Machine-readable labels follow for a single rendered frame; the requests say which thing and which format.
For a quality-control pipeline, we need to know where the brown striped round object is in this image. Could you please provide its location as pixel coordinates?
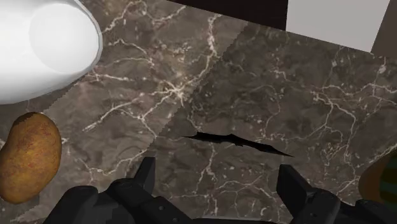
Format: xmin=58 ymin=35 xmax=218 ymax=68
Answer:
xmin=358 ymin=151 xmax=397 ymax=206

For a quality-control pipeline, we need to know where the brown potato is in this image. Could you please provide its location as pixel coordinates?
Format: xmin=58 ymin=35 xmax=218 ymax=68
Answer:
xmin=0 ymin=111 xmax=62 ymax=205

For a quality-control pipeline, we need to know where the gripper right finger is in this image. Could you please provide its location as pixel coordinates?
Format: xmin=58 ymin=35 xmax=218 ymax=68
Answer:
xmin=275 ymin=164 xmax=397 ymax=224

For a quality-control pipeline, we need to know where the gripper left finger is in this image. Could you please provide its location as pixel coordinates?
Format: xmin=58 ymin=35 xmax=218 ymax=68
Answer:
xmin=43 ymin=156 xmax=193 ymax=224

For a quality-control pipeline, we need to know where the white bowl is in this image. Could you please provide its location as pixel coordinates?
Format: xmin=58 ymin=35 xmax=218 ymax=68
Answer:
xmin=0 ymin=0 xmax=104 ymax=105

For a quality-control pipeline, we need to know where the thin black flat object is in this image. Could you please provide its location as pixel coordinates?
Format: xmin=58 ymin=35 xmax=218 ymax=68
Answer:
xmin=183 ymin=131 xmax=295 ymax=158

